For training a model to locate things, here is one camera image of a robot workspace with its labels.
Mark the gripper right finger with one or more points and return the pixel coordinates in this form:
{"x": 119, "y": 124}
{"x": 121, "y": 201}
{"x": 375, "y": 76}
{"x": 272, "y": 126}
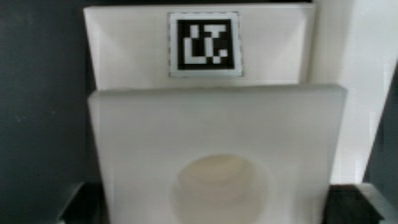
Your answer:
{"x": 357, "y": 205}

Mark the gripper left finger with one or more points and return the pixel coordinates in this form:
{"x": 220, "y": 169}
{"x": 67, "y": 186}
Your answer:
{"x": 83, "y": 210}

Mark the white lamp base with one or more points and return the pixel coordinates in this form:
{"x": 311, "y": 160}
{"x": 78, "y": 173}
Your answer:
{"x": 215, "y": 127}

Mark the white table border frame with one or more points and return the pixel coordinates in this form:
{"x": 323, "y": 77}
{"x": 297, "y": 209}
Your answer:
{"x": 353, "y": 61}

